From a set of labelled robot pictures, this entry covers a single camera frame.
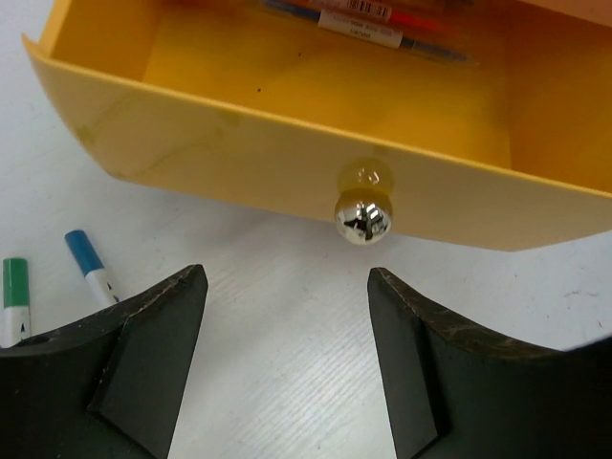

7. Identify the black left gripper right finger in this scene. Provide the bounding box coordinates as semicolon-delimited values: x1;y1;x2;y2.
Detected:
367;268;611;458

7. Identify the yellow drawer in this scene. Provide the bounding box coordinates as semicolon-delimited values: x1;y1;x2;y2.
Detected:
25;1;611;251

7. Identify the green cap white marker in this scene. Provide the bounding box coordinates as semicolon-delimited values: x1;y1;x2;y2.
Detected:
1;257;32;348

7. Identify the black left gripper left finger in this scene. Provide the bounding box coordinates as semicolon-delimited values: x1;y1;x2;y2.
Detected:
1;265;208;458

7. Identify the blue cap white marker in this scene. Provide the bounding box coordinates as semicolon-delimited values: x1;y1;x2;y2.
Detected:
64;229;120;308

